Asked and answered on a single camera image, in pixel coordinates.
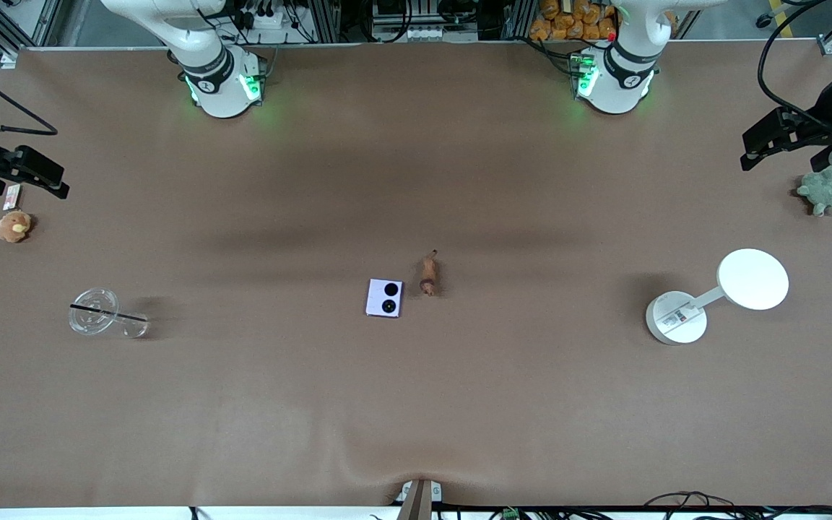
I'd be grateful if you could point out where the lavender flip phone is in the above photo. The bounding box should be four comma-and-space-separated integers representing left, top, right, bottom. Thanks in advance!
365, 278, 404, 319

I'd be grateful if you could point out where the brown lion statue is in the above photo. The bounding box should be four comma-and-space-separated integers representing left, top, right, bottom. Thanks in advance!
419, 250, 441, 297

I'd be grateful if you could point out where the bag of orange snacks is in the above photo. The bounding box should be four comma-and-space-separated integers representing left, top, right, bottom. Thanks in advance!
529, 0, 618, 42

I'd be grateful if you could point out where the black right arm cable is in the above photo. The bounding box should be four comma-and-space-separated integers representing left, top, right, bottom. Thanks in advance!
0, 51, 59, 137

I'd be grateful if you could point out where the brown plush toy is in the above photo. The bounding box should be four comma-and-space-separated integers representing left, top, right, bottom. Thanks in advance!
0, 210, 34, 243

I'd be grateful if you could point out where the white round-head desk lamp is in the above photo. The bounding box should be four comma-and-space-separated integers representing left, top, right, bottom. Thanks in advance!
645, 248, 790, 346

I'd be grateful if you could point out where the green plush toy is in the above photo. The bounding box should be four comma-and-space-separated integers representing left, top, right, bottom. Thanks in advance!
797, 166, 832, 217

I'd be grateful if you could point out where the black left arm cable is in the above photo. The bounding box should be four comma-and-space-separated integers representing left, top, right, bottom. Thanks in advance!
757, 0, 832, 135

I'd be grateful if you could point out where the clear plastic cup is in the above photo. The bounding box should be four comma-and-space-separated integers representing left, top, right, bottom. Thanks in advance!
68, 287, 151, 340

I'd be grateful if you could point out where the black drinking straw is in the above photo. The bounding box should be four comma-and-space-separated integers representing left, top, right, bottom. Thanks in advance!
69, 303, 148, 323

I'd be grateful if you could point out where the front camera mount bracket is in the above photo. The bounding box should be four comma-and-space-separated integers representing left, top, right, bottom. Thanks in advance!
395, 478, 443, 520

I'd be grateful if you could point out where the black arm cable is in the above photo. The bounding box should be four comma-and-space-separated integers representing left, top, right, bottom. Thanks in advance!
0, 51, 59, 137
757, 0, 832, 135

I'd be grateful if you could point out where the white power strip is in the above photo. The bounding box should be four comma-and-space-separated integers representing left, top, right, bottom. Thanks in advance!
241, 6, 295, 31

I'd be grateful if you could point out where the black floor cable bundle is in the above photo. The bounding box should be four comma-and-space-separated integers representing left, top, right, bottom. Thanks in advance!
640, 491, 832, 520

